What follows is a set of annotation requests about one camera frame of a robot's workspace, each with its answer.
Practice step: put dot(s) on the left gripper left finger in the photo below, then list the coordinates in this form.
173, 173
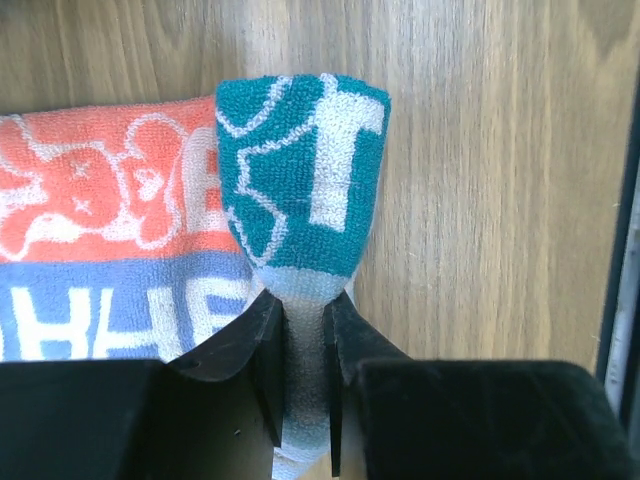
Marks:
216, 412

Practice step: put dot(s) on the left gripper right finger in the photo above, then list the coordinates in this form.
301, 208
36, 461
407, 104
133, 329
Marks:
395, 417

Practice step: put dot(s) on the rabbit print towel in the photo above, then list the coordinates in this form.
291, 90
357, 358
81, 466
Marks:
139, 231

